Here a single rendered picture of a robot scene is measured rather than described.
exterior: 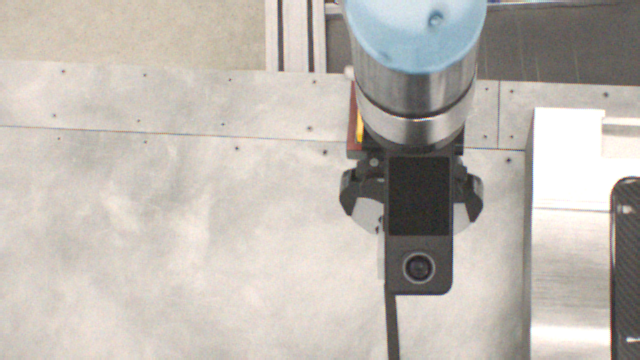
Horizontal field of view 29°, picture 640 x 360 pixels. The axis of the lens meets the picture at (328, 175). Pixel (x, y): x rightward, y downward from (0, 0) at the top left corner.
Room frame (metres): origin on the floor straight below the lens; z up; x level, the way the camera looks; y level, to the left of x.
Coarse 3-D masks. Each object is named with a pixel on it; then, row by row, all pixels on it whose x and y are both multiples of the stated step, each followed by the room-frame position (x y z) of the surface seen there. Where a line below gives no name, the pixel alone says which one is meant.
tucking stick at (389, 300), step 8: (384, 288) 0.33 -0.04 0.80; (384, 296) 0.33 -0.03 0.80; (392, 296) 0.33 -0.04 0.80; (384, 304) 0.32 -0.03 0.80; (392, 304) 0.32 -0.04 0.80; (392, 312) 0.31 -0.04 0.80; (392, 320) 0.30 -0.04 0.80; (392, 328) 0.30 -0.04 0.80; (392, 336) 0.29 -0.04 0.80; (392, 344) 0.28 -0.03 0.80; (392, 352) 0.28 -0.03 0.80
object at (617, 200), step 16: (624, 192) 0.36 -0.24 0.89; (624, 208) 0.35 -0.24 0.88; (624, 224) 0.34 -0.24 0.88; (624, 240) 0.32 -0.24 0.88; (624, 256) 0.31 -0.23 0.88; (624, 272) 0.30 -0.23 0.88; (624, 288) 0.28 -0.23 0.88; (624, 304) 0.27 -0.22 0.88; (624, 320) 0.26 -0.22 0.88; (624, 336) 0.24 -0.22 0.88; (624, 352) 0.23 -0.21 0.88
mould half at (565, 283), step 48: (528, 144) 0.44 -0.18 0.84; (576, 144) 0.41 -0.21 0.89; (528, 192) 0.39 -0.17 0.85; (576, 192) 0.37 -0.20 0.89; (528, 240) 0.34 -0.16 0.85; (576, 240) 0.33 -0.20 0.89; (528, 288) 0.30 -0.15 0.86; (576, 288) 0.29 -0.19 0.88; (528, 336) 0.26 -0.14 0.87; (576, 336) 0.25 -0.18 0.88
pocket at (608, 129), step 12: (612, 120) 0.43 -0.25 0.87; (624, 120) 0.43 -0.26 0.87; (636, 120) 0.43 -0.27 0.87; (612, 132) 0.43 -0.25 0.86; (624, 132) 0.43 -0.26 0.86; (636, 132) 0.42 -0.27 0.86; (612, 144) 0.42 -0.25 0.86; (624, 144) 0.42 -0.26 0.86; (636, 144) 0.41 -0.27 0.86; (612, 156) 0.41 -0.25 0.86; (624, 156) 0.40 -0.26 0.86; (636, 156) 0.40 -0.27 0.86
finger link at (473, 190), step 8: (472, 176) 0.32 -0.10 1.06; (464, 184) 0.32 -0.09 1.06; (472, 184) 0.32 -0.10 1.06; (480, 184) 0.33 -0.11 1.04; (464, 192) 0.32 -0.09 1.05; (472, 192) 0.32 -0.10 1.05; (480, 192) 0.32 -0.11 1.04; (464, 200) 0.32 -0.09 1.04; (472, 200) 0.32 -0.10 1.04; (480, 200) 0.32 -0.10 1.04; (472, 208) 0.32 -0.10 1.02; (480, 208) 0.32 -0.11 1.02; (472, 216) 0.32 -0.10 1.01
